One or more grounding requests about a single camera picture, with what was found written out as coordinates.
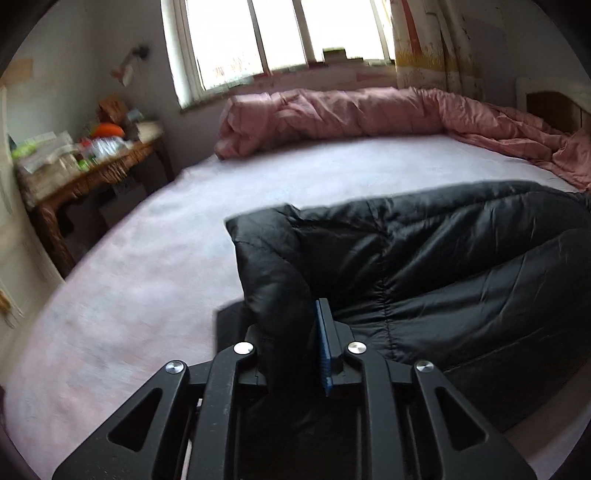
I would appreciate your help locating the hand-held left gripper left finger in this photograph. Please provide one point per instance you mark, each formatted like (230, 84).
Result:
(231, 369)

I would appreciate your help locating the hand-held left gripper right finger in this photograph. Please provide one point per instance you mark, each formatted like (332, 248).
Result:
(325, 360)

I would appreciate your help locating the black puffer jacket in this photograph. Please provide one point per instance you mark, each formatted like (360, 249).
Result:
(438, 258)

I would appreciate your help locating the bed with pale pink sheet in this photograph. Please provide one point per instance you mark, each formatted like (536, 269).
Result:
(161, 254)

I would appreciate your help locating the grey box under table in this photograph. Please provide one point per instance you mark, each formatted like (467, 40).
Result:
(122, 203)

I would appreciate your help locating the carved wooden table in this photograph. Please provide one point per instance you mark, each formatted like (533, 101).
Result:
(106, 173)

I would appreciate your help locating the pink quilt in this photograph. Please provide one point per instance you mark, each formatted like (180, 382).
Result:
(323, 115)

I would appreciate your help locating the orange round object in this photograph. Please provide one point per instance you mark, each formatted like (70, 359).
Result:
(108, 129)

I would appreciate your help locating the stack of folded papers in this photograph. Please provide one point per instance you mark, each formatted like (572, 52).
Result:
(46, 161)

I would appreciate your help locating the brown plush toy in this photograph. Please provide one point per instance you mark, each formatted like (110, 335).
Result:
(113, 108)

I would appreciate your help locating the window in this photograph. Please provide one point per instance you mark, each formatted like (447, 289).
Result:
(221, 41)

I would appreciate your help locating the patterned curtain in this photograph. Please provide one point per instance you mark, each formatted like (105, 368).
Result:
(429, 46)

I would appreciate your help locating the wooden headboard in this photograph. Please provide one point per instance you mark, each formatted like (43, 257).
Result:
(549, 104)

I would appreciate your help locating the cardboard box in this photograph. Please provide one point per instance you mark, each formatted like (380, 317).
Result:
(16, 71)

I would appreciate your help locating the wall lamp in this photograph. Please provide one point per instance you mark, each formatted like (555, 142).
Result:
(127, 69)

